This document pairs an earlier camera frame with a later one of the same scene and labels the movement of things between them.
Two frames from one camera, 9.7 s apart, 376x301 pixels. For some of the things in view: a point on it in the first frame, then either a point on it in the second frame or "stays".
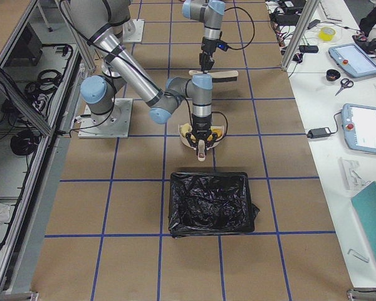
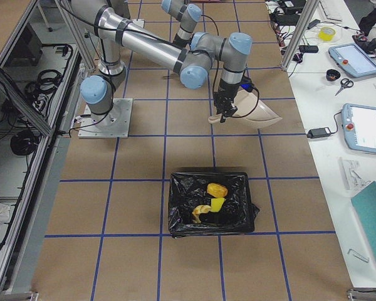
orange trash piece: [219, 132] -> [217, 190]
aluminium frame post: [309, 9] stays
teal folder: [374, 210] stays
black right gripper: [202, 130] -> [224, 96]
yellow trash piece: [185, 128] -> [216, 203]
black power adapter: [318, 132] stays
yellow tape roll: [326, 34] stays
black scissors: [344, 83] stays
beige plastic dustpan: [201, 152] -> [250, 110]
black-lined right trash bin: [210, 203] stays
